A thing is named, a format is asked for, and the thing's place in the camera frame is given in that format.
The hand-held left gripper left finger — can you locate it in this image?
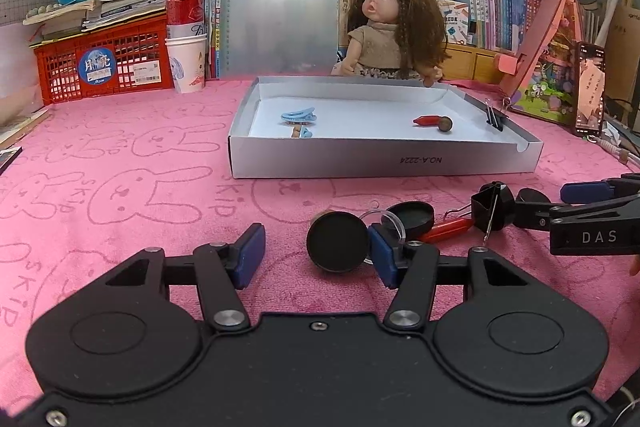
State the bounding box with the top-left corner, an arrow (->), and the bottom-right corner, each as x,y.
101,223 -> 267,334

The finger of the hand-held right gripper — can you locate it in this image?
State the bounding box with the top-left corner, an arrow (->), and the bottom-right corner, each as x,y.
559,173 -> 640,204
514,201 -> 567,234

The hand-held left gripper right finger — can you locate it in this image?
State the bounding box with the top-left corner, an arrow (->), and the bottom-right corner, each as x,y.
366,224 -> 534,333

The clear plastic half ball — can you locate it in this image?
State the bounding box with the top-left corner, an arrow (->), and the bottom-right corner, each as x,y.
362,205 -> 404,266

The wide black round lid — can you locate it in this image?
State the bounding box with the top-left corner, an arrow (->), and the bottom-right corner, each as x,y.
305,211 -> 371,274

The large black binder clip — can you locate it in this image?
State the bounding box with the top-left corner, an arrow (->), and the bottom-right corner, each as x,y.
444,181 -> 502,242

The silver cardboard box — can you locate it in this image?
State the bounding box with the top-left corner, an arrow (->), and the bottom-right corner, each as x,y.
227,76 -> 545,180

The blue oval hair clip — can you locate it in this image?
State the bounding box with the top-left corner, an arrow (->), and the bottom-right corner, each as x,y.
280,107 -> 317,126

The small black binder clip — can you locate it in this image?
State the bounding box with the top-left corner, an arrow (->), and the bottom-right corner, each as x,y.
483,99 -> 512,132

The pink rabbit-print towel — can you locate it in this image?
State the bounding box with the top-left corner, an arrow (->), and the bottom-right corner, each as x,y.
0,77 -> 640,410

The pink toy house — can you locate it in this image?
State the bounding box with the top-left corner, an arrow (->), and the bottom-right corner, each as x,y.
499,0 -> 609,126

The wooden drawer box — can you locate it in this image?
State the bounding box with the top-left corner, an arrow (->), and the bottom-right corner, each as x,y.
439,41 -> 522,86

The white pipe stand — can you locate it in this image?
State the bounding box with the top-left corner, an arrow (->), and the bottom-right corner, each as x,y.
592,0 -> 629,48

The white paper cup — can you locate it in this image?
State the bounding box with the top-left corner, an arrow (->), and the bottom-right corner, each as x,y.
164,33 -> 209,94

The doll with brown hair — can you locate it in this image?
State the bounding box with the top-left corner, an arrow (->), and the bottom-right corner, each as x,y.
330,0 -> 449,89

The translucent clipboard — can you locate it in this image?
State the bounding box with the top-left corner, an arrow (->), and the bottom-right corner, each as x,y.
220,0 -> 341,80

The red drink can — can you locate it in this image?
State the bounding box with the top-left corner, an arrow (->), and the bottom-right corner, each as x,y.
164,0 -> 206,40

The row of blue upright books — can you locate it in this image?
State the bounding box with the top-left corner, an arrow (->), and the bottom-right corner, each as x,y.
186,0 -> 226,80

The large red plastic basket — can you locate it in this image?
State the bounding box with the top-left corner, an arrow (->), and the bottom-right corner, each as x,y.
33,13 -> 174,104

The wooden board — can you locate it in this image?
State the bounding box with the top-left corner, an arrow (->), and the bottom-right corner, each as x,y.
0,106 -> 52,146

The grey cutting mat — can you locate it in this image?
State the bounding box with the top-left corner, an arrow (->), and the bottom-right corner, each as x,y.
0,0 -> 62,26

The white coiled cable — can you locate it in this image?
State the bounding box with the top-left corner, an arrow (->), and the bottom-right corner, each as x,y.
594,133 -> 640,168

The dark wooden picture frame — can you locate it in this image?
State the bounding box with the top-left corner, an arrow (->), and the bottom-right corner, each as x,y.
572,40 -> 607,138

